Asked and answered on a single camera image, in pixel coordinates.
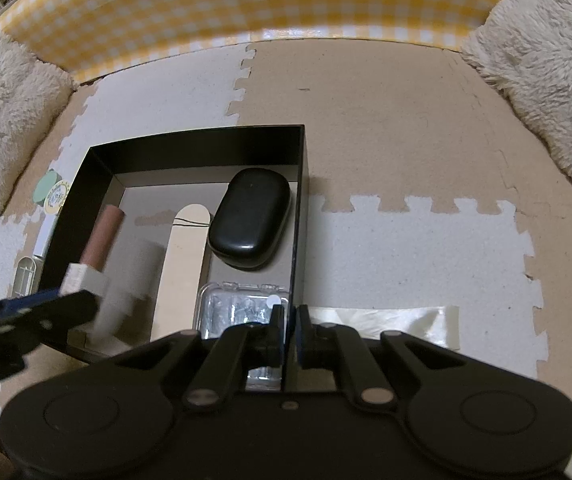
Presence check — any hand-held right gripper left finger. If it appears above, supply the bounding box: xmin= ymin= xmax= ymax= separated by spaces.
xmin=114 ymin=304 xmax=287 ymax=411

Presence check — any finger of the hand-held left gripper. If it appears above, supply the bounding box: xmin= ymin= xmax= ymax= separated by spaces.
xmin=0 ymin=287 xmax=64 ymax=322
xmin=0 ymin=290 xmax=100 ymax=358

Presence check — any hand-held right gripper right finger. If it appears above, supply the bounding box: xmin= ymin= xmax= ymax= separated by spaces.
xmin=293 ymin=304 xmax=463 ymax=407

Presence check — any white rectangular block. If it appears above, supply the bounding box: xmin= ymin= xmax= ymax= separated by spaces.
xmin=62 ymin=262 xmax=134 ymax=338

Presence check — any clear plastic case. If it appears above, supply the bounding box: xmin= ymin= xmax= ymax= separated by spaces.
xmin=195 ymin=281 xmax=289 ymax=391

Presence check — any pink tube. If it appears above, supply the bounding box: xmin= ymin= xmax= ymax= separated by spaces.
xmin=80 ymin=205 xmax=126 ymax=273

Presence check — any yellow white round tin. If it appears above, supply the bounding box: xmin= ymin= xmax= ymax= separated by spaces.
xmin=44 ymin=180 xmax=70 ymax=213

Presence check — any wooden stick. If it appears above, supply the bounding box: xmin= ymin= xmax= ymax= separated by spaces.
xmin=151 ymin=202 xmax=209 ymax=341

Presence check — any green round tin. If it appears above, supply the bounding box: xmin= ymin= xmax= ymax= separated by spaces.
xmin=33 ymin=169 xmax=64 ymax=207

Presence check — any black oval case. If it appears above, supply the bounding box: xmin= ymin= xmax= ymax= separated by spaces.
xmin=207 ymin=167 xmax=293 ymax=272

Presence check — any black box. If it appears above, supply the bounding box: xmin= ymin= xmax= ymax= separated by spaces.
xmin=40 ymin=124 xmax=311 ymax=393

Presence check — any clear plastic film strip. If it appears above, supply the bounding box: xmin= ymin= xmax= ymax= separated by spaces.
xmin=308 ymin=304 xmax=462 ymax=351

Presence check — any beige foam mat tile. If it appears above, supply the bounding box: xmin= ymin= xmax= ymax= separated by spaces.
xmin=16 ymin=75 xmax=101 ymax=211
xmin=226 ymin=37 xmax=572 ymax=401

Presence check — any fluffy white pillow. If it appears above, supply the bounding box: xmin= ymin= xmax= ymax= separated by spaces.
xmin=0 ymin=4 xmax=77 ymax=256
xmin=458 ymin=0 xmax=572 ymax=233

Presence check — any yellow checkered cloth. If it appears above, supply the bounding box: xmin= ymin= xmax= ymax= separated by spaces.
xmin=0 ymin=0 xmax=529 ymax=86

